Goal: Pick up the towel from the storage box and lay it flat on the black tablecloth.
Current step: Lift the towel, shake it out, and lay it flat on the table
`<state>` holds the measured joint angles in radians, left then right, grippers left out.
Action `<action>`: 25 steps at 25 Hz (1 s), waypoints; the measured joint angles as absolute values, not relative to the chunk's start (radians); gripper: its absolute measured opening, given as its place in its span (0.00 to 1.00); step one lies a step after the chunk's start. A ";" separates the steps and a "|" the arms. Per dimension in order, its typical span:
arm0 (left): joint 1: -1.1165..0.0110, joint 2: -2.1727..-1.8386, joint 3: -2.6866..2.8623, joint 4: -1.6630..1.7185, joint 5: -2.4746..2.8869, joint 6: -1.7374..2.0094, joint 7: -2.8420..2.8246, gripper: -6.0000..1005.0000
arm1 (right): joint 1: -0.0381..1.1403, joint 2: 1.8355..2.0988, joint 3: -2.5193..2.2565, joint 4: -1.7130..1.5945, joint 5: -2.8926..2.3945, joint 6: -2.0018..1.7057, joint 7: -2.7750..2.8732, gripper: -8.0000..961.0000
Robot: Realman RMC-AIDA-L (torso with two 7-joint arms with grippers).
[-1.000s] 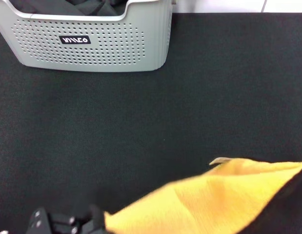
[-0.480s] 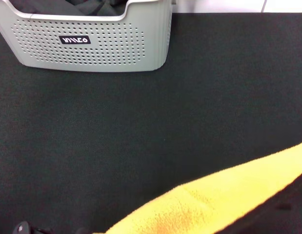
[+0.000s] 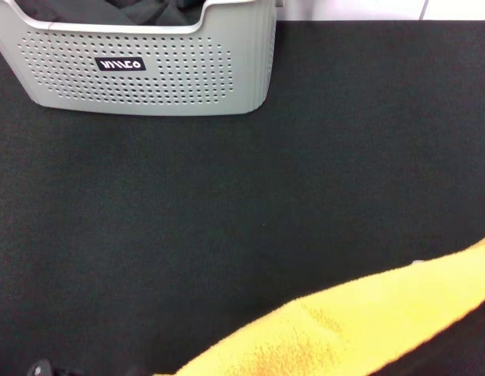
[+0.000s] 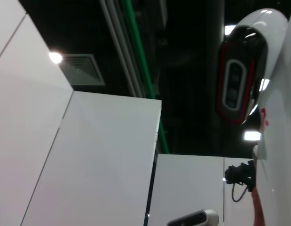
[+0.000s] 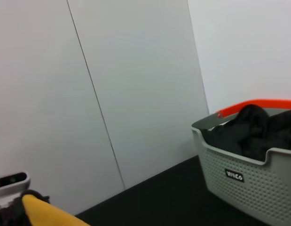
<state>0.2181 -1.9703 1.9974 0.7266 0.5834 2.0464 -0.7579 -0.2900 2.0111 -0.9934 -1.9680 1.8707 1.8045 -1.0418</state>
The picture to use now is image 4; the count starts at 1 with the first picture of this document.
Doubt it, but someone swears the square ceiling air vent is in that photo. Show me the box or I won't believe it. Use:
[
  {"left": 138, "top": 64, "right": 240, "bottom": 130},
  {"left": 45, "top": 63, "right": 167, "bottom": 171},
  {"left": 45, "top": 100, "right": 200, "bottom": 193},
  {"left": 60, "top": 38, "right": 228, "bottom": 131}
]
[{"left": 58, "top": 53, "right": 106, "bottom": 86}]

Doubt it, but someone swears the white ceiling conduit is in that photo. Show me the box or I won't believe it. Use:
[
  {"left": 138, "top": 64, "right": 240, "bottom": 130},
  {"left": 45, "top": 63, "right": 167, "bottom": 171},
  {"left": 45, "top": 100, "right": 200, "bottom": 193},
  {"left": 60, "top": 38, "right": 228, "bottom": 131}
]
[
  {"left": 99, "top": 0, "right": 137, "bottom": 97},
  {"left": 107, "top": 0, "right": 144, "bottom": 98}
]

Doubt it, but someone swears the red brown strap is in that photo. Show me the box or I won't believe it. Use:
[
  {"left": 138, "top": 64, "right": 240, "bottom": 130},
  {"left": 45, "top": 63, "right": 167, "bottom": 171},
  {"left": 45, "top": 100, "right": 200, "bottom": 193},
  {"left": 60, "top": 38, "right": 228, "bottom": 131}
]
[{"left": 250, "top": 188, "right": 266, "bottom": 226}]

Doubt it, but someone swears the silver black depth camera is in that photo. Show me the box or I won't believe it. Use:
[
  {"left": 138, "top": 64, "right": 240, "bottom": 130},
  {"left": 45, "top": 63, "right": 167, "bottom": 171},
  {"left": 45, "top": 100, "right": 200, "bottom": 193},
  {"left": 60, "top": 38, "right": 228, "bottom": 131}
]
[{"left": 166, "top": 209, "right": 220, "bottom": 226}]

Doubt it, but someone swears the green ceiling pipe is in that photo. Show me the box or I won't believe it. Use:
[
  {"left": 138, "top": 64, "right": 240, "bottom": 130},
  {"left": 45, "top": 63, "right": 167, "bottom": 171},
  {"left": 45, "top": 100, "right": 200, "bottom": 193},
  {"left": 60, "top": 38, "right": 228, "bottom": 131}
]
[{"left": 121, "top": 0, "right": 171, "bottom": 154}]

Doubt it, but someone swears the rectangular ceiling light panel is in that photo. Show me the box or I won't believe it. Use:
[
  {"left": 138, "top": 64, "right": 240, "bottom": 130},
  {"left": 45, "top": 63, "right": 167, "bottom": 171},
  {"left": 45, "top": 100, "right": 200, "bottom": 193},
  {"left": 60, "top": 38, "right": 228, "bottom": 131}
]
[
  {"left": 224, "top": 24, "right": 236, "bottom": 36},
  {"left": 243, "top": 131, "right": 261, "bottom": 141}
]

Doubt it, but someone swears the white robot head black visor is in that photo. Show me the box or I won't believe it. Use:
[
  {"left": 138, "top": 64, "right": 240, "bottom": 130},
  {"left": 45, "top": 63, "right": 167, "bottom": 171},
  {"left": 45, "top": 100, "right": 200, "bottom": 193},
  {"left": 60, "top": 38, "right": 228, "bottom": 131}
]
[{"left": 215, "top": 8, "right": 289, "bottom": 125}]

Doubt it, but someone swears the blue cable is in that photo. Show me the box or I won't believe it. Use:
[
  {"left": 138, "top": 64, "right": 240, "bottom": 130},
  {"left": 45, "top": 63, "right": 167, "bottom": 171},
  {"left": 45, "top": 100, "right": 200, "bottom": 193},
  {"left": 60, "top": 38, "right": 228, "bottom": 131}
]
[{"left": 230, "top": 182, "right": 250, "bottom": 203}]

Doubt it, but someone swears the round ceiling spot light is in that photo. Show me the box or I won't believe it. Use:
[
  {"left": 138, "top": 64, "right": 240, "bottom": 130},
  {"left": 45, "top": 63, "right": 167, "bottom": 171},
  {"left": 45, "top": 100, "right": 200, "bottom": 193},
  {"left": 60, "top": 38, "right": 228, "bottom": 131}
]
[{"left": 48, "top": 51, "right": 64, "bottom": 65}]

